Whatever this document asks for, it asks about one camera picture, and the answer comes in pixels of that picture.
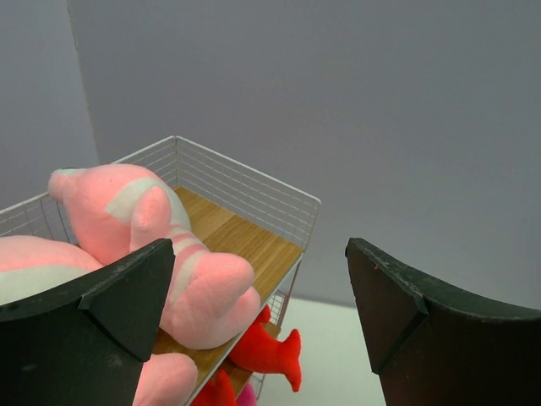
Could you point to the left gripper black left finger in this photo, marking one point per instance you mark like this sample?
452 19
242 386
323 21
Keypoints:
84 342

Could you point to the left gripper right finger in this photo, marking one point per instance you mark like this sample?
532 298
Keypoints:
432 343

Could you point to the pink frog plush striped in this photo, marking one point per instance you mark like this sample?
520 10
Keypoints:
31 265

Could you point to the red whale plush back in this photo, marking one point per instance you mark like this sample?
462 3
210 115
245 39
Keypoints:
217 392

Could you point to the red shark plush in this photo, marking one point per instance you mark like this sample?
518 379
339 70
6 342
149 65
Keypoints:
258 351

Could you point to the boy doll pink hat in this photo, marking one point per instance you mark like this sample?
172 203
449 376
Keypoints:
248 396

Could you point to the white wire wooden shelf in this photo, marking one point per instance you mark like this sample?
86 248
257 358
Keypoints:
232 208

